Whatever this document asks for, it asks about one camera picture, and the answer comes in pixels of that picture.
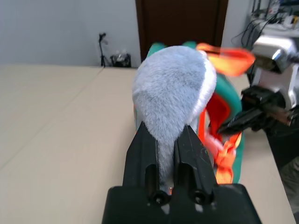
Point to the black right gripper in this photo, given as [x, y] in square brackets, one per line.
[266, 107]

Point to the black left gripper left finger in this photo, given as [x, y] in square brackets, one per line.
[140, 158]

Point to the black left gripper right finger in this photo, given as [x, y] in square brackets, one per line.
[191, 163]

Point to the orange and teal backpack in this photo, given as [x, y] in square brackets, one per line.
[229, 93]

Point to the grey white plush toy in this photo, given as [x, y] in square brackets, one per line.
[170, 88]

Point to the olive trouser leg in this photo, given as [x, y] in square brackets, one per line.
[292, 182]

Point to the black bin with clutter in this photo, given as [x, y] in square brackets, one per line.
[116, 61]

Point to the cluttered electronics desk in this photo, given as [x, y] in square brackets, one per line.
[280, 16]

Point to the dark brown door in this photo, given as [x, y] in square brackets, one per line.
[180, 23]

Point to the black tripod stand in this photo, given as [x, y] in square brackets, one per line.
[102, 37]

